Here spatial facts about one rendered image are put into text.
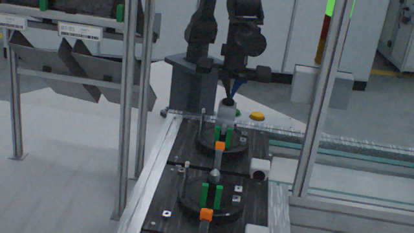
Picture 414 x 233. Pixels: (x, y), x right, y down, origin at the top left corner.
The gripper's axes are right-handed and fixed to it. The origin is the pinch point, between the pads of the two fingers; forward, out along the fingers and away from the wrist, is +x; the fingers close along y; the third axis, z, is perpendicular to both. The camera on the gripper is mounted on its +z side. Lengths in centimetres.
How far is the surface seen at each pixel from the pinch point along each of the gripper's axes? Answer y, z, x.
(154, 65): 34, 71, 23
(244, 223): -7.3, -37.8, 12.7
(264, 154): -10.9, -8.5, 12.6
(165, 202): 9.1, -35.5, 12.6
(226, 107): 0.2, -9.4, 1.1
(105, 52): 115, 274, 94
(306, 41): -52, 302, 67
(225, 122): 0.0, -10.4, 4.7
